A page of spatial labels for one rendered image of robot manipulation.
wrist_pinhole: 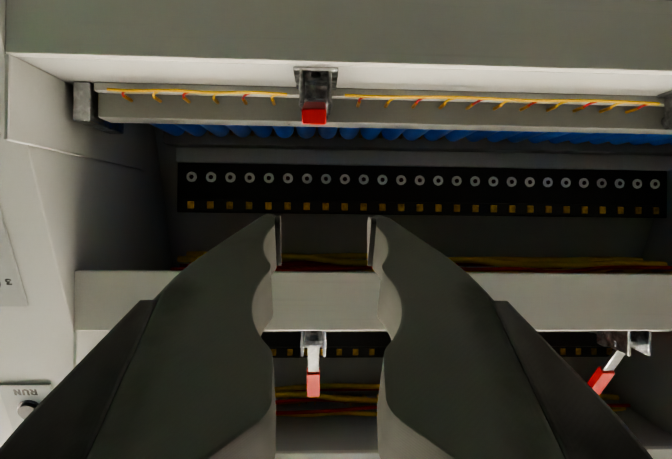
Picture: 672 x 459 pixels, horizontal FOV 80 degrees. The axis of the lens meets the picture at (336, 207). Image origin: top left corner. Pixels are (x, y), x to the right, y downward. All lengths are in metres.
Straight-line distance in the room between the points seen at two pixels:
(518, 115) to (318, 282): 0.20
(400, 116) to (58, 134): 0.24
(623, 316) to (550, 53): 0.22
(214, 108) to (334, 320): 0.18
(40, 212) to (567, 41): 0.36
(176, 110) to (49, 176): 0.09
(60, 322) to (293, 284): 0.17
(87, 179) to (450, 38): 0.29
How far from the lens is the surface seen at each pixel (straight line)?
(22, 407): 0.44
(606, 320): 0.40
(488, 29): 0.28
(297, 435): 0.54
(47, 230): 0.34
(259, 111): 0.31
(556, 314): 0.37
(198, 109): 0.32
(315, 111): 0.20
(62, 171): 0.35
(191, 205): 0.46
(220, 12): 0.27
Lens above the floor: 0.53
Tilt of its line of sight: 21 degrees up
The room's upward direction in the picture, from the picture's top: 178 degrees counter-clockwise
